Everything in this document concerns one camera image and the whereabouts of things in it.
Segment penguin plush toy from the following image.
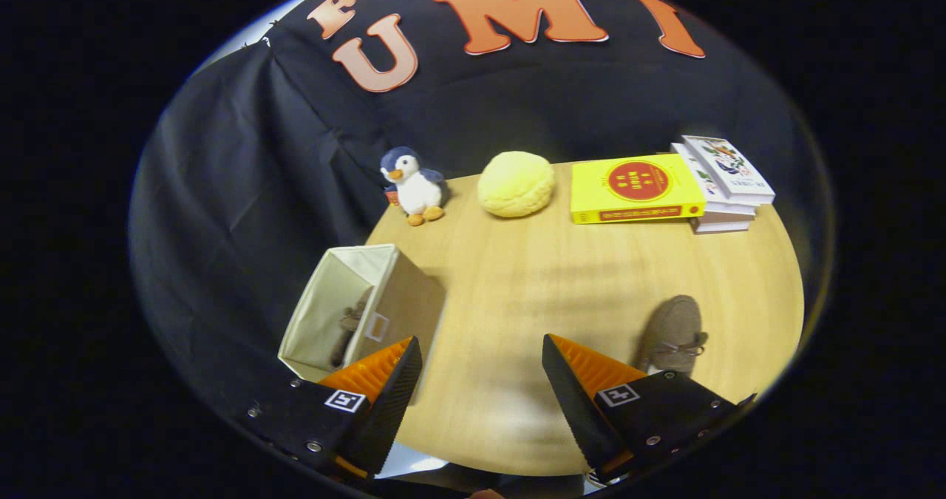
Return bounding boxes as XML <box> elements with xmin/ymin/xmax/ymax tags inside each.
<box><xmin>380</xmin><ymin>146</ymin><xmax>449</xmax><ymax>227</ymax></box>

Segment black backdrop cloth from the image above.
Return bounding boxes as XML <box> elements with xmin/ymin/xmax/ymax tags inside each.
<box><xmin>129</xmin><ymin>0</ymin><xmax>836</xmax><ymax>411</ymax></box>

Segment yellow bun plush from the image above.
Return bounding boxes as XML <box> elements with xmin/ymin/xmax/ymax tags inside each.
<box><xmin>477</xmin><ymin>151</ymin><xmax>555</xmax><ymax>219</ymax></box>

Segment brown suede shoe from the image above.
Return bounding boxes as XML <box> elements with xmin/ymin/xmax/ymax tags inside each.
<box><xmin>329</xmin><ymin>286</ymin><xmax>375</xmax><ymax>370</ymax></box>
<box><xmin>639</xmin><ymin>295</ymin><xmax>709</xmax><ymax>376</ymax></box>

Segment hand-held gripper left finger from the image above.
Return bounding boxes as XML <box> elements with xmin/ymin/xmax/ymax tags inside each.
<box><xmin>248</xmin><ymin>336</ymin><xmax>423</xmax><ymax>481</ymax></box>

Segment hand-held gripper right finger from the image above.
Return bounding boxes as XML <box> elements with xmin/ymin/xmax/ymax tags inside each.
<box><xmin>542</xmin><ymin>334</ymin><xmax>756</xmax><ymax>485</ymax></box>

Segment yellow book red circle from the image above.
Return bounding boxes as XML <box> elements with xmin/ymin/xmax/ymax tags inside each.
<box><xmin>570</xmin><ymin>153</ymin><xmax>707</xmax><ymax>225</ymax></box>

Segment beige fabric storage box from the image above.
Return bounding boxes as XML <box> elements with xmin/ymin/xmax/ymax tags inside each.
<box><xmin>277</xmin><ymin>244</ymin><xmax>448</xmax><ymax>404</ymax></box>

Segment white book bird cover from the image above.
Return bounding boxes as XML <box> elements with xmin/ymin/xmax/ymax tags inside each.
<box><xmin>681</xmin><ymin>135</ymin><xmax>776</xmax><ymax>206</ymax></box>

